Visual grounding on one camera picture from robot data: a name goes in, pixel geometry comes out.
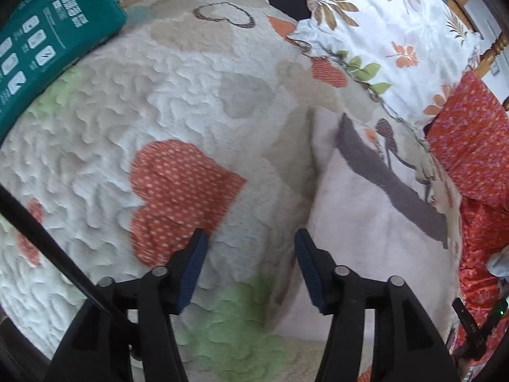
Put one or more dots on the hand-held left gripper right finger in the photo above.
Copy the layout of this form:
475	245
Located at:
309	271

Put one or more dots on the white floral pillow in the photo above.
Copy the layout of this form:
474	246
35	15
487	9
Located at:
393	28

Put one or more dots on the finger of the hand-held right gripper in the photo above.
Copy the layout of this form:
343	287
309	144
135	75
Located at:
469	326

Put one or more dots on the heart print quilted blanket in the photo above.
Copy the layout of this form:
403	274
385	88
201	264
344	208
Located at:
131	135

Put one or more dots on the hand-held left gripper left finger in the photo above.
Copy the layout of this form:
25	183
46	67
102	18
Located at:
193	270

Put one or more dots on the teal printed box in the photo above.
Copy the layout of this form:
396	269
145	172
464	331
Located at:
37	36

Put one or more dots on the red patterned pillow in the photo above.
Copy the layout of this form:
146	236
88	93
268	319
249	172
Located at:
473	155

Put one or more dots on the wooden bed headboard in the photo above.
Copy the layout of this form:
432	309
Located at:
491	49

